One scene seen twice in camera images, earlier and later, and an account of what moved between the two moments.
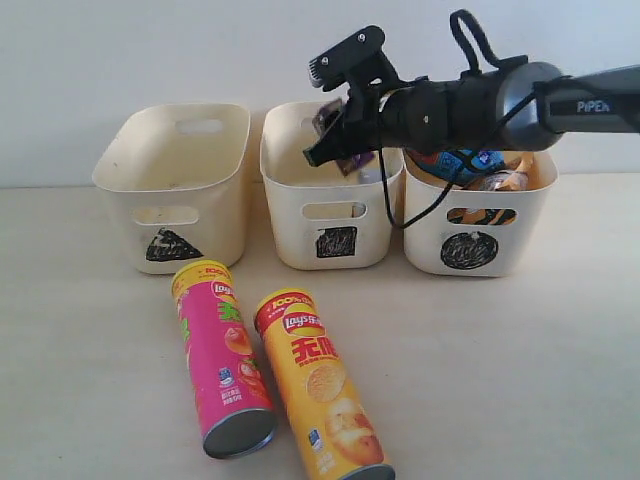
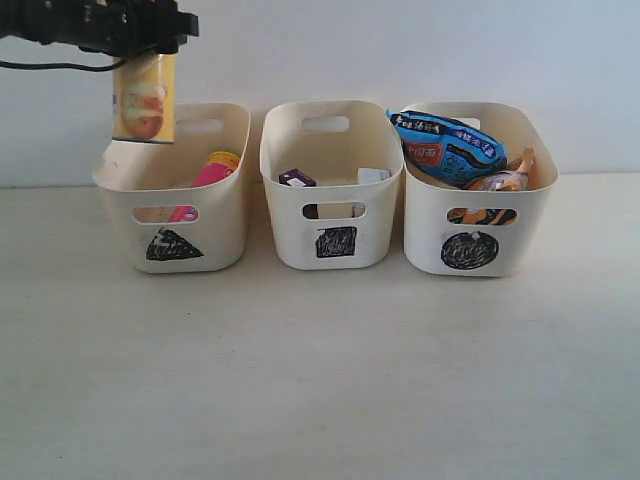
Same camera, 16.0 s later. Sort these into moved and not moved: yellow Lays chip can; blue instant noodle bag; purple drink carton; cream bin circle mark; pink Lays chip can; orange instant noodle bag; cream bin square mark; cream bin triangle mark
Moved: yellow Lays chip can; orange instant noodle bag; purple drink carton; pink Lays chip can
Not moved: blue instant noodle bag; cream bin circle mark; cream bin square mark; cream bin triangle mark
